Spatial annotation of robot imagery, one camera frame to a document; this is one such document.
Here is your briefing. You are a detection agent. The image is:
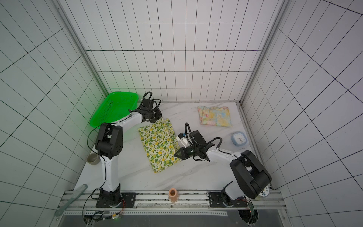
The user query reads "pastel floral skirt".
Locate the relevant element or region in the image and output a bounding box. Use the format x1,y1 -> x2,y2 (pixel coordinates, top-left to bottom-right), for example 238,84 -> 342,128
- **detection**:
198,106 -> 232,127

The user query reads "grey ceramic mug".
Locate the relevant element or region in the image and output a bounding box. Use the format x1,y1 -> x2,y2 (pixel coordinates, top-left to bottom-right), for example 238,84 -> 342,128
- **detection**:
86,152 -> 101,165

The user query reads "electronics board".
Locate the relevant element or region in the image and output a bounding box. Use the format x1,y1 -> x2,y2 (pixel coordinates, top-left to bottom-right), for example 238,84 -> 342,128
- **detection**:
238,198 -> 259,226
83,211 -> 123,225

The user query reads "left electronics board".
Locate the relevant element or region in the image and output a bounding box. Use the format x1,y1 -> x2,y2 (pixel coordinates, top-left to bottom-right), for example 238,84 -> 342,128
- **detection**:
83,211 -> 123,225

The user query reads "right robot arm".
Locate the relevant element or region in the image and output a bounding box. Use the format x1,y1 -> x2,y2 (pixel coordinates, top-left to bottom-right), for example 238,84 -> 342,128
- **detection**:
174,130 -> 272,200

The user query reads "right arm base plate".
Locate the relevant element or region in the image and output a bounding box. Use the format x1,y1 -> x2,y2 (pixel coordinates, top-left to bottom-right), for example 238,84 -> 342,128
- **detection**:
207,192 -> 248,208

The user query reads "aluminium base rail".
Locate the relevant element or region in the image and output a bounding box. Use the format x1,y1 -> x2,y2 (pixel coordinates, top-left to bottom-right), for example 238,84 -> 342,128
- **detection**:
58,191 -> 287,217

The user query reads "green plastic basket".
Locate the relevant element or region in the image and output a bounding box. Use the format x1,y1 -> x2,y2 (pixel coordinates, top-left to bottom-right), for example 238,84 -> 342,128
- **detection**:
90,91 -> 139,128

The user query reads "translucent green strip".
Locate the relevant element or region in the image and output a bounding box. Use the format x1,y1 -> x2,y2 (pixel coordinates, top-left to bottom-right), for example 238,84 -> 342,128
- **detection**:
55,184 -> 88,217

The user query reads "green lemon print skirt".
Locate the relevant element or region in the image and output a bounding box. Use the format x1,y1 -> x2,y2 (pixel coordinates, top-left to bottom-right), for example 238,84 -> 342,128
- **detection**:
138,118 -> 181,174

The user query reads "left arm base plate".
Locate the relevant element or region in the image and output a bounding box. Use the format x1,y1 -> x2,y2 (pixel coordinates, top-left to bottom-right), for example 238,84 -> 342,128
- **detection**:
96,193 -> 137,209

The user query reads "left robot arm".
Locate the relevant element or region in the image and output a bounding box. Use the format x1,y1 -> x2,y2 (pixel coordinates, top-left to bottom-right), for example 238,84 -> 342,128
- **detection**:
95,98 -> 162,208

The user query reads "blue rimmed container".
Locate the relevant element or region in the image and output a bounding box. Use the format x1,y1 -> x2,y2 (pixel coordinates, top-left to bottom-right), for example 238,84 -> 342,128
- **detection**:
231,131 -> 249,147

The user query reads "right electronics board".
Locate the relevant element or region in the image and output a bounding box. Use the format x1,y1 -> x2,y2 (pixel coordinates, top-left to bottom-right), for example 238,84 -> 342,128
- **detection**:
238,198 -> 259,226

